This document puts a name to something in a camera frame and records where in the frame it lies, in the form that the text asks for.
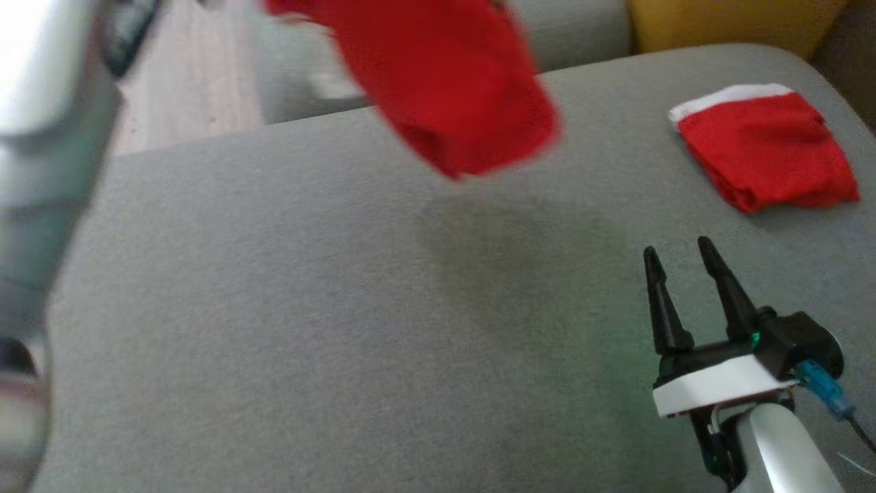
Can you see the yellow cushion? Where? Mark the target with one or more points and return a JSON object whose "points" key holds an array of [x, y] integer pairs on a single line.
{"points": [[725, 24]]}

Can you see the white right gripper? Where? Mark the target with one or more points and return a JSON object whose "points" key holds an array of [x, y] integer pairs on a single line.
{"points": [[718, 383]]}

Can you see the large grey sofa seat cushion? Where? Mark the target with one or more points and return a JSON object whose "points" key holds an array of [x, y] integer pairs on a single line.
{"points": [[308, 308]]}

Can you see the small grey sofa cushion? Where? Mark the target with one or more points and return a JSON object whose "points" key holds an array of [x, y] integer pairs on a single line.
{"points": [[582, 34]]}

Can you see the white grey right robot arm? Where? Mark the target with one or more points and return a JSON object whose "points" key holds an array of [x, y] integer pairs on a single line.
{"points": [[787, 452]]}

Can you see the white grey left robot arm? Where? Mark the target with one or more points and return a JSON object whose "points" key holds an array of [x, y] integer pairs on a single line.
{"points": [[41, 171]]}

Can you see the folded red and white garment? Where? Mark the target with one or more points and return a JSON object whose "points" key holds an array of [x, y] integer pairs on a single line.
{"points": [[766, 150]]}

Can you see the red and white sports jersey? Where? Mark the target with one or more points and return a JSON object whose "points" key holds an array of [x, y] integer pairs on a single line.
{"points": [[445, 89]]}

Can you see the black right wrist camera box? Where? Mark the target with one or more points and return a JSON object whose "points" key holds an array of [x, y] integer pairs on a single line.
{"points": [[801, 342]]}

